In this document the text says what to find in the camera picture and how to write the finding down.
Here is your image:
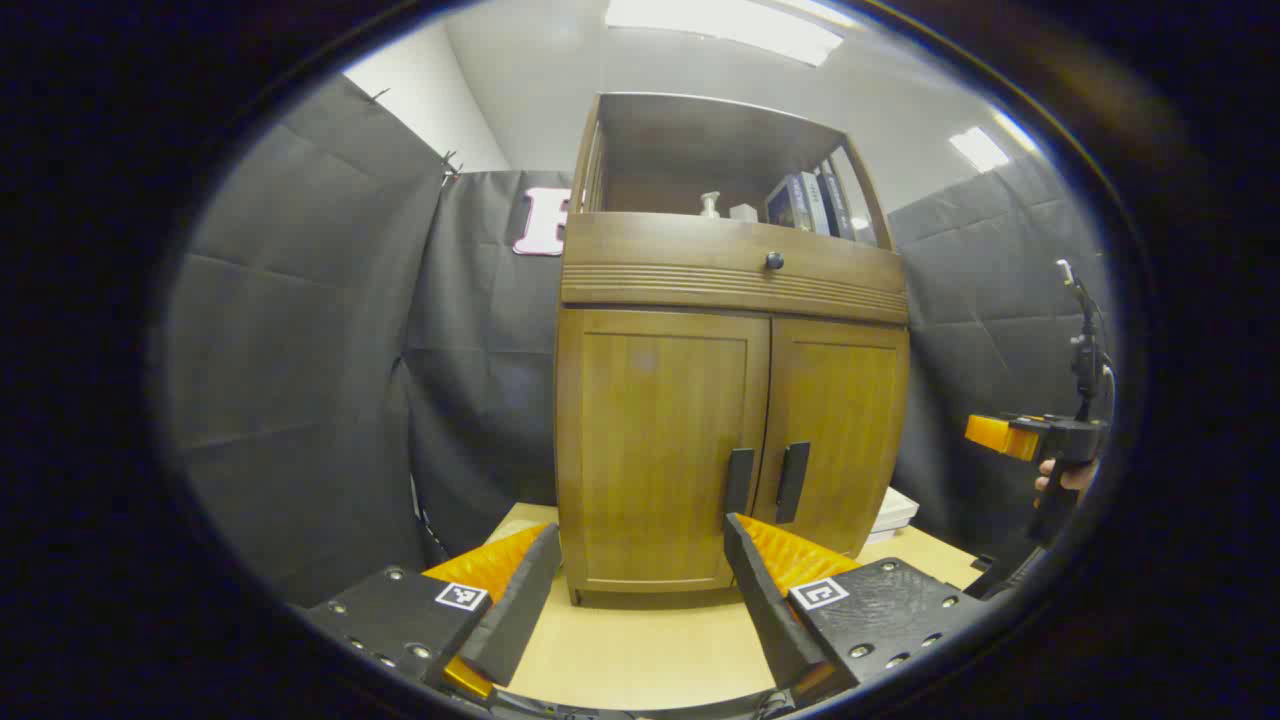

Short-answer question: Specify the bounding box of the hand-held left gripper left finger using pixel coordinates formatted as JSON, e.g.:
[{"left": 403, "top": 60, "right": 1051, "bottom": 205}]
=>
[{"left": 300, "top": 522, "right": 563, "bottom": 701}]

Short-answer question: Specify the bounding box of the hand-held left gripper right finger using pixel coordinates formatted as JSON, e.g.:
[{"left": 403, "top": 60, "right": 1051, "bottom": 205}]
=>
[{"left": 722, "top": 513, "right": 991, "bottom": 706}]

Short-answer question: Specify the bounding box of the black door handle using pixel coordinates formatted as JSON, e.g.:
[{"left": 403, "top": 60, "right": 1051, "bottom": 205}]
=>
[
  {"left": 724, "top": 448, "right": 756, "bottom": 521},
  {"left": 775, "top": 441, "right": 811, "bottom": 525}
]

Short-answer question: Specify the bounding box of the wooden shoe cabinet door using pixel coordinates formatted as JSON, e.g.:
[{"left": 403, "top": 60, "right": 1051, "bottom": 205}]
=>
[
  {"left": 752, "top": 318, "right": 911, "bottom": 559},
  {"left": 557, "top": 308, "right": 771, "bottom": 593}
]

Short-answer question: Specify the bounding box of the wooden double-door shoe cabinet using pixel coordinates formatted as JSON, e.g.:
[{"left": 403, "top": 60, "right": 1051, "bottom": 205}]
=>
[{"left": 553, "top": 92, "right": 911, "bottom": 609}]

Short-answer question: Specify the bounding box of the wooden cabinet drawer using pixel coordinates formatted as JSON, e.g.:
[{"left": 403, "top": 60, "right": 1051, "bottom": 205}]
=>
[{"left": 560, "top": 212, "right": 909, "bottom": 326}]

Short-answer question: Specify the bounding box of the white ceiling light panel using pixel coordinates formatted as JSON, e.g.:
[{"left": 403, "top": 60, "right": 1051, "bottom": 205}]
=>
[
  {"left": 948, "top": 126, "right": 1011, "bottom": 173},
  {"left": 605, "top": 0, "right": 846, "bottom": 66}
]

